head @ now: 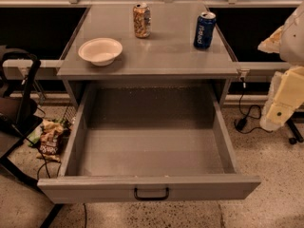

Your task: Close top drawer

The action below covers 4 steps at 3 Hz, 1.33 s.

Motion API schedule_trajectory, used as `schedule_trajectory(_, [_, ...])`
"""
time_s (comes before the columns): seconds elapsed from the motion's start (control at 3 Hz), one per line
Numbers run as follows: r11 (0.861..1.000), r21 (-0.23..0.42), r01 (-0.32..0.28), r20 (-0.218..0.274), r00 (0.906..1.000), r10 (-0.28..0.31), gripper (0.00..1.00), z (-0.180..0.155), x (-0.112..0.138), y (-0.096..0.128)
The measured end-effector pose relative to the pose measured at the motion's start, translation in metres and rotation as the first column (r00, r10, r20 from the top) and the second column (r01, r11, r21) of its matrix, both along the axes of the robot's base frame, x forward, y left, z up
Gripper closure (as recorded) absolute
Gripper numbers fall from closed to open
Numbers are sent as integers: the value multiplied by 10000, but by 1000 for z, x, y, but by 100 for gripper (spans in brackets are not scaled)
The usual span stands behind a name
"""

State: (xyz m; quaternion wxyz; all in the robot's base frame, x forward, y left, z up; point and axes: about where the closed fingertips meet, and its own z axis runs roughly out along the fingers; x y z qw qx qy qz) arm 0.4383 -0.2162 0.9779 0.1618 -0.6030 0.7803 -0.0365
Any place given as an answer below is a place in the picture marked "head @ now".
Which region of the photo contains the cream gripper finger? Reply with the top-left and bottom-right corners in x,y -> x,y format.
257,27 -> 283,53

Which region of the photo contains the grey top drawer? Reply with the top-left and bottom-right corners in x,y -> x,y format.
38,84 -> 260,203

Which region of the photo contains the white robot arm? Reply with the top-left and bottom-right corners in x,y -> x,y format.
257,2 -> 304,131

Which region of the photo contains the grey drawer cabinet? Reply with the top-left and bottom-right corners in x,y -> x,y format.
58,1 -> 237,103

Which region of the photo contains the blue pepsi can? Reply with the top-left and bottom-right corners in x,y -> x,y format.
193,11 -> 217,49

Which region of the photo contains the black stand leg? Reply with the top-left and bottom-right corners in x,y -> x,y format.
286,119 -> 304,144

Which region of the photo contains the patterned beige soda can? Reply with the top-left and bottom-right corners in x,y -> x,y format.
133,3 -> 151,38

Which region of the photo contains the white paper bowl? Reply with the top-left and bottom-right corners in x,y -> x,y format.
78,38 -> 123,67

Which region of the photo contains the brown chip bag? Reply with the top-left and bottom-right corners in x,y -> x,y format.
36,120 -> 64,162

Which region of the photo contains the black power adapter cable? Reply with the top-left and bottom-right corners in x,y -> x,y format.
233,76 -> 274,135

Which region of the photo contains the black top drawer handle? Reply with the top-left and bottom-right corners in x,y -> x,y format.
133,187 -> 170,201

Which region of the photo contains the black floor cable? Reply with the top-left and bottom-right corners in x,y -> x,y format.
36,155 -> 88,228

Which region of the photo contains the black chair frame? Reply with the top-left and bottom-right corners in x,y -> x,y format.
0,45 -> 42,192

